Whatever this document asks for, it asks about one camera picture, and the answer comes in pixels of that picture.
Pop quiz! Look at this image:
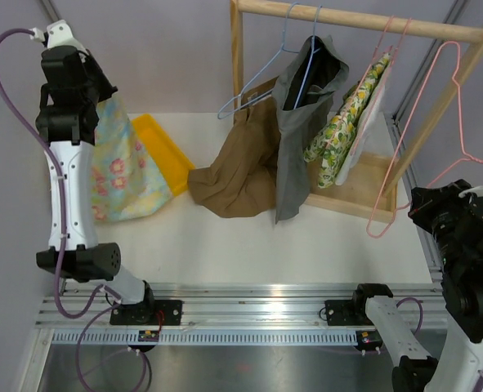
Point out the pastel floral skirt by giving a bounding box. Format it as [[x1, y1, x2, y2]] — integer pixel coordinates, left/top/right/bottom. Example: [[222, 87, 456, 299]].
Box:
[[91, 94, 172, 222]]

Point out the blue wire hanger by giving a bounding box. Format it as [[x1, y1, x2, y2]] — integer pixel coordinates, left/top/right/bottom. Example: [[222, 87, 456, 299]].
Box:
[[290, 4, 324, 111], [217, 1, 299, 120]]

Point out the brown pleated skirt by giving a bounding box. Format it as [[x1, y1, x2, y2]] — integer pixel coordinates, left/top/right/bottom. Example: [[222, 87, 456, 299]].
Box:
[[187, 78, 280, 218]]

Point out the grey skirt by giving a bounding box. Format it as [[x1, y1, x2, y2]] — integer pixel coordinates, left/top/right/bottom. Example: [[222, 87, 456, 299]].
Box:
[[272, 35, 349, 222]]

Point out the lemon print skirt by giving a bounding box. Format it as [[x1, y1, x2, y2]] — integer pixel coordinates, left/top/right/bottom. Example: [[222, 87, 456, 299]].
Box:
[[303, 52, 393, 189]]

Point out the white skirt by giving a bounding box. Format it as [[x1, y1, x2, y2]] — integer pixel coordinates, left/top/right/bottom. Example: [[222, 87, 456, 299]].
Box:
[[333, 79, 389, 187]]

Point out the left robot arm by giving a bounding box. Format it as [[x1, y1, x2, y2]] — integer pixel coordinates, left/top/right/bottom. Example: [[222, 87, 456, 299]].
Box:
[[35, 45, 157, 324]]

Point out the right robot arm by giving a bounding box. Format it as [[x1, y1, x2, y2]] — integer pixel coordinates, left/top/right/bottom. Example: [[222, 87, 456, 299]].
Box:
[[350, 180, 483, 391]]

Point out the yellow plastic tray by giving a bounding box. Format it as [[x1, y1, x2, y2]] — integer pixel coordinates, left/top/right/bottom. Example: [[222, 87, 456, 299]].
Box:
[[132, 114, 195, 197]]

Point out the wooden clothes rack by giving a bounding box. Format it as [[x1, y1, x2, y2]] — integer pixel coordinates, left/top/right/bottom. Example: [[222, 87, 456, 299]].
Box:
[[238, 1, 483, 223]]

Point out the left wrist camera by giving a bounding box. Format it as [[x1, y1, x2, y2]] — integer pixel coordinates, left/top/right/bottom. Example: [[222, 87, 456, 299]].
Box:
[[46, 20, 88, 54]]

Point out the aluminium rail base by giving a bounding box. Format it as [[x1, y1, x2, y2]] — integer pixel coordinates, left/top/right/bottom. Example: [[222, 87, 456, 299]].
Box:
[[18, 281, 450, 392]]

